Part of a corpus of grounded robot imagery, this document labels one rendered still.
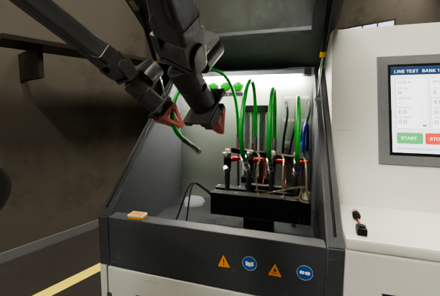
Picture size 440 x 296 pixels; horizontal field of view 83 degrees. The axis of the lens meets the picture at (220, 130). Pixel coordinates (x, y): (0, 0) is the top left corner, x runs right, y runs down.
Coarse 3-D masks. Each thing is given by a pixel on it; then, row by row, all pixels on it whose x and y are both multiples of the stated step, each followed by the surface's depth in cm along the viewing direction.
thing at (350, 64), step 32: (352, 32) 85; (384, 32) 82; (416, 32) 80; (352, 64) 84; (352, 96) 82; (352, 128) 81; (352, 160) 79; (352, 192) 78; (384, 192) 76; (416, 192) 74; (352, 256) 58; (384, 256) 56; (352, 288) 59; (384, 288) 57; (416, 288) 55
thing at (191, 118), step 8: (200, 88) 49; (208, 88) 51; (216, 88) 56; (184, 96) 50; (192, 96) 49; (200, 96) 49; (208, 96) 51; (216, 96) 54; (192, 104) 51; (200, 104) 50; (208, 104) 51; (216, 104) 53; (192, 112) 54; (200, 112) 52; (208, 112) 52; (184, 120) 53; (192, 120) 52; (200, 120) 51; (208, 120) 50
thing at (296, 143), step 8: (296, 96) 80; (296, 104) 75; (296, 112) 73; (296, 120) 71; (296, 128) 70; (296, 136) 70; (296, 144) 70; (296, 152) 71; (296, 160) 73; (296, 168) 77
